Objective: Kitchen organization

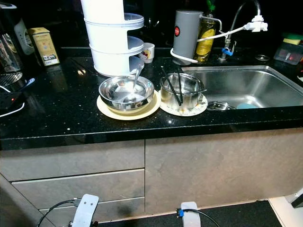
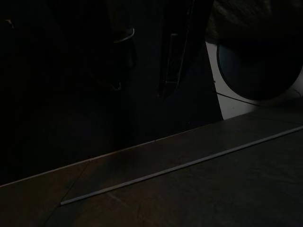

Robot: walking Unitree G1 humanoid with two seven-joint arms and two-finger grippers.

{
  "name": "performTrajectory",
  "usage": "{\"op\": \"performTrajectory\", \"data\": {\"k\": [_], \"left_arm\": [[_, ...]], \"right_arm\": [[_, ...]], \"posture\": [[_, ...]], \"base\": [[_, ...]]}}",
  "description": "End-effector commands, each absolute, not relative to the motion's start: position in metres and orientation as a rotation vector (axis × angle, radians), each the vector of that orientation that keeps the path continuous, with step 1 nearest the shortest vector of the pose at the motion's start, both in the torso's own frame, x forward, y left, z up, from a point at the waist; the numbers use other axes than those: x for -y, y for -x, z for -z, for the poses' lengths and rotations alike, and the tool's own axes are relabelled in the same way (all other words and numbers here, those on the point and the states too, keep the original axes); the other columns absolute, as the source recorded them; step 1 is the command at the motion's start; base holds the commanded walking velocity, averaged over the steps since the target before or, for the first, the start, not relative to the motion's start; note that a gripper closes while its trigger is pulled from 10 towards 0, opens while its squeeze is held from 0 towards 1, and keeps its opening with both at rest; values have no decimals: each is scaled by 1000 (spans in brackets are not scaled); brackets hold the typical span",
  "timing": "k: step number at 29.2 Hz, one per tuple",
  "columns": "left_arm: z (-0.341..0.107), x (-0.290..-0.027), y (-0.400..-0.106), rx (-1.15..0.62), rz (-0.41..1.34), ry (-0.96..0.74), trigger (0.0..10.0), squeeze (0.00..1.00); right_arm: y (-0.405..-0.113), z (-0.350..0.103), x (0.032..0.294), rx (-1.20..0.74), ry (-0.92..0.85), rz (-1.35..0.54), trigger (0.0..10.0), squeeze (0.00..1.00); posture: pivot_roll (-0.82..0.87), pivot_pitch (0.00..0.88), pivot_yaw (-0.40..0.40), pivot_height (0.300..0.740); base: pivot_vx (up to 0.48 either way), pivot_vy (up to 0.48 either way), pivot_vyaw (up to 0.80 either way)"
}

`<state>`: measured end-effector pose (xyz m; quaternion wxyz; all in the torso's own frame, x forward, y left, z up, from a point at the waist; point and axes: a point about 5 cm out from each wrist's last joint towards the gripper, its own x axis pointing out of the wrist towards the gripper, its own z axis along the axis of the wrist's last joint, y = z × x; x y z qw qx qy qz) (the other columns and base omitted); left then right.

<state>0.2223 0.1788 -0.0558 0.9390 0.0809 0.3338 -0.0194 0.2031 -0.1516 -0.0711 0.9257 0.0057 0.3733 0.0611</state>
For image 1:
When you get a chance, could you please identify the green sponge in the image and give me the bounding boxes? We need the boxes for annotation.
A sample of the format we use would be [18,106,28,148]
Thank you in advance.
[283,33,303,41]

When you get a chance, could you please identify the yellow oil bottle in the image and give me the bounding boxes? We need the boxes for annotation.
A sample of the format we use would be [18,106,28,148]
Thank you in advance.
[195,0,217,62]

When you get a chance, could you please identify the floral patterned plate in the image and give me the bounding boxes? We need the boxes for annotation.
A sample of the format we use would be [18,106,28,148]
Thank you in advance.
[159,90,208,117]

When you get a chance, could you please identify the small steel pot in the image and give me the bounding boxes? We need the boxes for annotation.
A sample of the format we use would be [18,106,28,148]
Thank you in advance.
[160,73,207,111]

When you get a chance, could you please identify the wide steel bowl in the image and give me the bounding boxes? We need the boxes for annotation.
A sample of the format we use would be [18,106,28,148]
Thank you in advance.
[98,75,155,111]

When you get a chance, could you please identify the white cable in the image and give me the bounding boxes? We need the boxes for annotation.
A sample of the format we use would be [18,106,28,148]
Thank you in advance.
[0,85,26,119]

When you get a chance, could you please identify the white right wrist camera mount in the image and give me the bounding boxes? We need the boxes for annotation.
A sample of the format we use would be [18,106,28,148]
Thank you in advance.
[179,201,202,227]

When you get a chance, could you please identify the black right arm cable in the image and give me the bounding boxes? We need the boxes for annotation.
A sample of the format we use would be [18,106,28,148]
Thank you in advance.
[176,208,222,227]

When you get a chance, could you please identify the white printed mug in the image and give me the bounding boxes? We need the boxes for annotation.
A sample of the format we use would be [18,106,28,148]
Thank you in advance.
[140,42,156,64]

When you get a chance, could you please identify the black power strip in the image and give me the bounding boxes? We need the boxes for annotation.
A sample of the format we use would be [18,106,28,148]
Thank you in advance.
[0,90,25,112]

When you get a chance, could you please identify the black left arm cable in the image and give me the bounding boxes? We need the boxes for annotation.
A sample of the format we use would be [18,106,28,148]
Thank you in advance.
[37,199,81,227]

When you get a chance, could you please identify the yellow green tin box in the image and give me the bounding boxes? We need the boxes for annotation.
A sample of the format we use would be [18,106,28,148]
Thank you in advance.
[28,27,61,67]

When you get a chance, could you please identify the grey perforated plastic holder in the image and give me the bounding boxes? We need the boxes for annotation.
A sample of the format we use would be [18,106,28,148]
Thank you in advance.
[15,18,35,55]

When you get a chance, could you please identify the shallow grey drawer front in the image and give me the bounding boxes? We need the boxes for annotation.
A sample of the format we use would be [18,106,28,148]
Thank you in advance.
[0,139,145,182]

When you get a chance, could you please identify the grey thermos jug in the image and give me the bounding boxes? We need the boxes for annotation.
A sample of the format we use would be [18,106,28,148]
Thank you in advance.
[172,9,204,60]

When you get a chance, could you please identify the white tiered storage rack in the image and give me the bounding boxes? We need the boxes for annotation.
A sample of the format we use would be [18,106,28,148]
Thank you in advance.
[80,0,145,78]

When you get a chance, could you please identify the grey stone cabinet front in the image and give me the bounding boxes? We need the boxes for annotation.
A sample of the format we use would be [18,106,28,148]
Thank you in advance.
[144,128,303,214]

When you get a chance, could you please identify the steel spoon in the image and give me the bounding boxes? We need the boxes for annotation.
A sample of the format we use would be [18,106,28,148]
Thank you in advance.
[123,64,143,103]

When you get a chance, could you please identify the clear plastic container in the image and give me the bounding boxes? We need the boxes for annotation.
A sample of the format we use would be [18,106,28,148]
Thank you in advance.
[273,42,303,66]

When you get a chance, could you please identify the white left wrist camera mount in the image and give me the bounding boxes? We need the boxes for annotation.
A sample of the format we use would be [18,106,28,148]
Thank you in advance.
[71,193,100,227]

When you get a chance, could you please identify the black floor mat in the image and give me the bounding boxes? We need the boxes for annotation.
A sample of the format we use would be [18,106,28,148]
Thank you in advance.
[109,200,282,227]

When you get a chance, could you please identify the white hose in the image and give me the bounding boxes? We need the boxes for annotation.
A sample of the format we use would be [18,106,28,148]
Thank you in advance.
[170,25,251,64]

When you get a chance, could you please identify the black chopstick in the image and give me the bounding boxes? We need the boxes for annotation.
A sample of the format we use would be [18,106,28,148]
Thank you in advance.
[160,66,183,106]
[177,68,185,105]

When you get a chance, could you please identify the steel wire strainer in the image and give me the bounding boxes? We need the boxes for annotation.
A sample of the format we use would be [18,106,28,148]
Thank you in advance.
[0,70,24,88]

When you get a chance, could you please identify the perforated steel steamer pot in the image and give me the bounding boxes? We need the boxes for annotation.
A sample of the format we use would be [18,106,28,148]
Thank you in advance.
[207,101,232,111]

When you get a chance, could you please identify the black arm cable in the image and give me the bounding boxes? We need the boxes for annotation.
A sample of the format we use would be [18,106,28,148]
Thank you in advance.
[176,208,222,227]
[37,199,81,227]

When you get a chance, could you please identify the light blue plate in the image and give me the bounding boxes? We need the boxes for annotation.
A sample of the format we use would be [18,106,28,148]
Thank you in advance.
[237,103,258,110]

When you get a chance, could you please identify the yellow sponge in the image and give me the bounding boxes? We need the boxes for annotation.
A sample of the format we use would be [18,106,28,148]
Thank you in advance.
[283,38,303,45]

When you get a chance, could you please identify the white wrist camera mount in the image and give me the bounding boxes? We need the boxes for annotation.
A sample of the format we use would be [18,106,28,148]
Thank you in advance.
[179,201,202,227]
[71,193,100,227]

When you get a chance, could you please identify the steel faucet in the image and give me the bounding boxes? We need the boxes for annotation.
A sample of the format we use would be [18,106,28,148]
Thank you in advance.
[218,0,262,61]

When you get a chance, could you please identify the white faucet filter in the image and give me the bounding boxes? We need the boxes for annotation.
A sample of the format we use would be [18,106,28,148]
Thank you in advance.
[245,15,269,33]

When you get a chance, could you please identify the deep grey drawer front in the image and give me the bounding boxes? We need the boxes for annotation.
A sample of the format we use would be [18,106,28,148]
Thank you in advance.
[11,168,145,211]

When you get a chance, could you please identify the stainless steel sink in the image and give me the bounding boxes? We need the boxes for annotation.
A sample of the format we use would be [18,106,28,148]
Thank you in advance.
[180,65,303,110]

